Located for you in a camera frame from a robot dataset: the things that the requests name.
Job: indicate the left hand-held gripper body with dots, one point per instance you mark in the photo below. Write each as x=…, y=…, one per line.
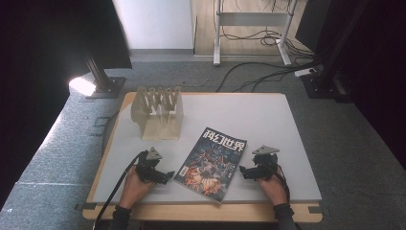
x=147, y=167

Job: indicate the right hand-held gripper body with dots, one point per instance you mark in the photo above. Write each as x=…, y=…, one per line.
x=265, y=163

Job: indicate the person's right hand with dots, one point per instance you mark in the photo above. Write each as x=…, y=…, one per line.
x=273, y=189

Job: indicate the person's left hand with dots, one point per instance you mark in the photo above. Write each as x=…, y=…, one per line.
x=134, y=191

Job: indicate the illustrated magazine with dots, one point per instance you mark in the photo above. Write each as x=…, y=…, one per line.
x=211, y=164

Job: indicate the white table mat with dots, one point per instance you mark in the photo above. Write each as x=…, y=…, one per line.
x=242, y=115

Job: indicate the wooden slotted rack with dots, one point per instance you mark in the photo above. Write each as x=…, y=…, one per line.
x=159, y=113

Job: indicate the grey tape strip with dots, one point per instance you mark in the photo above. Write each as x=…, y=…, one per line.
x=315, y=210
x=85, y=206

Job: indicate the white power strip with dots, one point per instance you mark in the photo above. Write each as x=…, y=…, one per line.
x=305, y=72

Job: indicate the white wall panel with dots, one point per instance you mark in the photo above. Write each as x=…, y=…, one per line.
x=156, y=24

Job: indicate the white metal desk frame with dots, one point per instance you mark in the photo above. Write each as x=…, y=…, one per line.
x=252, y=18

